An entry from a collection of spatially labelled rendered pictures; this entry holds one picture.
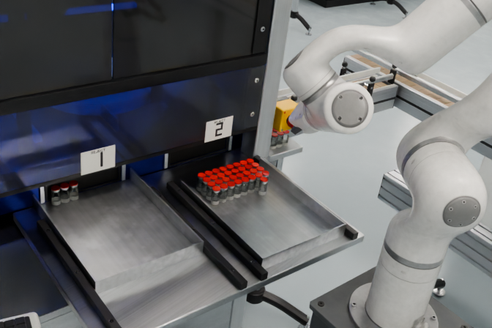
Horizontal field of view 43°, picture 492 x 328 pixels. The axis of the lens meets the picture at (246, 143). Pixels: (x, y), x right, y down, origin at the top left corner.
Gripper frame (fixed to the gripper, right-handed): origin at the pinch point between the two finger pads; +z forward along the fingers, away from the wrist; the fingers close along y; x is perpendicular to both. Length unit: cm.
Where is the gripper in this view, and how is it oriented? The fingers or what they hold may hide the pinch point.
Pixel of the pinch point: (305, 108)
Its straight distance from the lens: 130.9
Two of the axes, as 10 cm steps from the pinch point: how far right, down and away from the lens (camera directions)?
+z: -1.3, -0.5, 9.9
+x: 7.9, 6.0, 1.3
